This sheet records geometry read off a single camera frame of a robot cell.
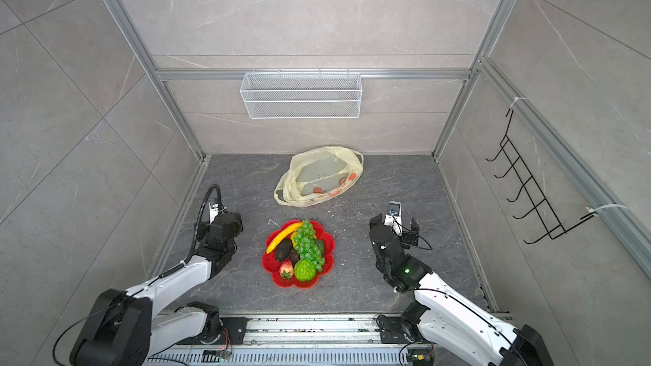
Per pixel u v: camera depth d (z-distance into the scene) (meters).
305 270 0.79
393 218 0.64
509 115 0.73
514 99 0.70
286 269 0.80
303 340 0.73
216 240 0.66
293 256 0.84
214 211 0.74
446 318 0.49
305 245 0.80
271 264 0.84
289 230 0.88
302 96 1.01
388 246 0.57
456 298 0.49
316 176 1.10
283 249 0.84
